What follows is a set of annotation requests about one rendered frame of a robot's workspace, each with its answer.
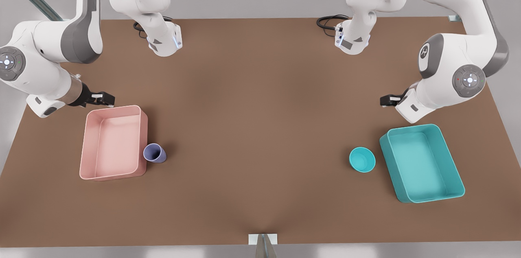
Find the teal bowl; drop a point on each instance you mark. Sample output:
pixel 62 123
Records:
pixel 362 159

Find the pink rectangular box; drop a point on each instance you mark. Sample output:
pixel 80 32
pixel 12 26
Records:
pixel 114 144

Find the teal rectangular box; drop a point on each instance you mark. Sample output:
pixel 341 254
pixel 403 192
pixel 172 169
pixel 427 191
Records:
pixel 423 164

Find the purple cup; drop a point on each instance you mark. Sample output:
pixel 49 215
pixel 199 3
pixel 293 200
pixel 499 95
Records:
pixel 154 153

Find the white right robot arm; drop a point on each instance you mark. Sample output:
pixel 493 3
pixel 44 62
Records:
pixel 49 42

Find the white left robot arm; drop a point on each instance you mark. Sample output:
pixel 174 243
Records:
pixel 456 58

